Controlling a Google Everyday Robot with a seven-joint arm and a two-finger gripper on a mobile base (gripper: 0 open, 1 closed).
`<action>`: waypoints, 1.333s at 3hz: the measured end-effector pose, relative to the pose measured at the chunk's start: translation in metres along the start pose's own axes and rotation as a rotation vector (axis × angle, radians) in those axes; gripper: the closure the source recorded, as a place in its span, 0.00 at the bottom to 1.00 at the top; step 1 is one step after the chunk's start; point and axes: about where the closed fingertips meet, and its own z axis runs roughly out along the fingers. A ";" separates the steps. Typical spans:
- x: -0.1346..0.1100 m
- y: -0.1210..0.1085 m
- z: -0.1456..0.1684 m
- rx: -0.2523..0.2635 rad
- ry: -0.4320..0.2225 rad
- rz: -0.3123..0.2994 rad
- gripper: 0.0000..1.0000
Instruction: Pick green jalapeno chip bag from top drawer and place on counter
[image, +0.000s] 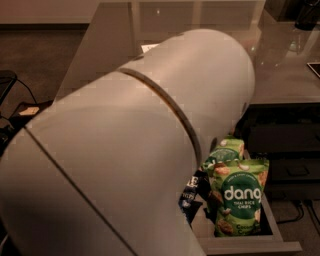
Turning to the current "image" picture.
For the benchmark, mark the front blue Kettle chip bag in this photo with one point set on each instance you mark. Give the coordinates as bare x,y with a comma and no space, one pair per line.
197,185

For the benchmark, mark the middle green Dang chip bag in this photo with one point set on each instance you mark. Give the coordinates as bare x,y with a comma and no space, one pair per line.
228,149

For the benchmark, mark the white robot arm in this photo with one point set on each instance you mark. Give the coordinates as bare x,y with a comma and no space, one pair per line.
100,172

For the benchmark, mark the white handwritten paper note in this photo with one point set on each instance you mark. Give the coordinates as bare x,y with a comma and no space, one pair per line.
146,47

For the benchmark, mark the green dang chip bag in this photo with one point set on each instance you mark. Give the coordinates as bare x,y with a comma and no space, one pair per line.
228,149
235,200

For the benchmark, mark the open grey drawer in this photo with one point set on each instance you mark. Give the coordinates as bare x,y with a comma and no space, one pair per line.
268,242

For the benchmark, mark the dark side table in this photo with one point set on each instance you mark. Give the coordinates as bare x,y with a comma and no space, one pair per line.
27,111

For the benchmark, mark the grey counter cabinet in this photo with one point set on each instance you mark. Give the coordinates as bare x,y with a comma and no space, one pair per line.
284,115

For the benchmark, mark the black equipment with cables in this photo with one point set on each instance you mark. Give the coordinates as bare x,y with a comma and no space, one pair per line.
7,80

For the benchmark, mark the front green Dang chip bag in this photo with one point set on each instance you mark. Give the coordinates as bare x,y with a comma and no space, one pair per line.
235,200

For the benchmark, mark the dark cup on counter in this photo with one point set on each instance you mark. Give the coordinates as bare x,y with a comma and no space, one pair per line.
309,15

